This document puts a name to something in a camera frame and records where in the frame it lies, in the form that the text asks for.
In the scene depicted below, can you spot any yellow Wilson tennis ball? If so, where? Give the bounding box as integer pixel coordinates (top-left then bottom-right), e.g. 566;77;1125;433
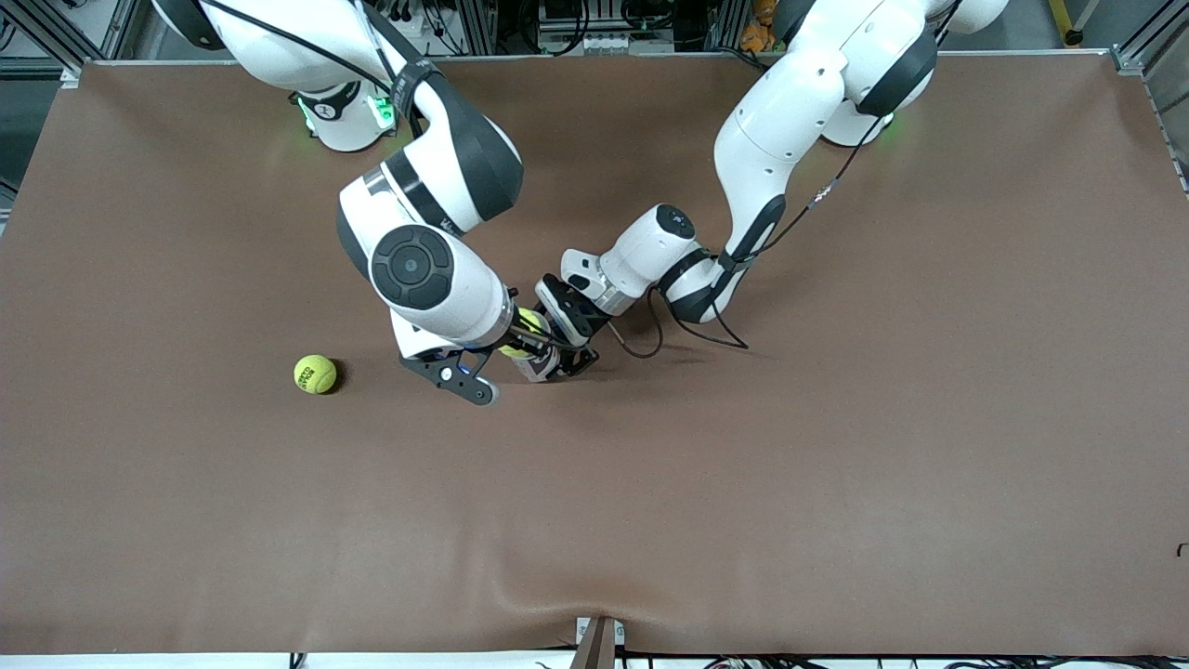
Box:
500;308;551;361

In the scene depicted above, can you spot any clear Wilson tennis ball can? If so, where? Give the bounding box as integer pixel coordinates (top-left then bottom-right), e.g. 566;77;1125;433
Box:
509;346;564;384

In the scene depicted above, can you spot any yellow Roland Garros tennis ball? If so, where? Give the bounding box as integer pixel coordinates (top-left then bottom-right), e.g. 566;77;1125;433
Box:
294;354;338;395

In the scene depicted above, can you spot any brown table mat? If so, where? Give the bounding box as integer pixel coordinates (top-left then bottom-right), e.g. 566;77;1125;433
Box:
0;51;1189;656

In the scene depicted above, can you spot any bag of orange items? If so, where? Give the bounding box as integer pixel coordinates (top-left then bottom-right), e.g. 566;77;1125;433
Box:
740;0;781;54

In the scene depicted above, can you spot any yellow stick black base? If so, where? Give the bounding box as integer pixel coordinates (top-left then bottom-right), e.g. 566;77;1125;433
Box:
1048;0;1086;47

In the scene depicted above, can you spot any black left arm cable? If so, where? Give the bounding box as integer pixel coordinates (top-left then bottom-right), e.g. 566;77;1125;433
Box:
613;111;888;361

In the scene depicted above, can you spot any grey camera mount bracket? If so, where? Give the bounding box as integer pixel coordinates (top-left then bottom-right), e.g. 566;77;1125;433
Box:
574;615;626;669

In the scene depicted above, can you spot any aluminium frame extrusion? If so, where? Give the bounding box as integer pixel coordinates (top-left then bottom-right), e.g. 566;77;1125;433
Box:
1110;0;1189;196
0;0;140;89

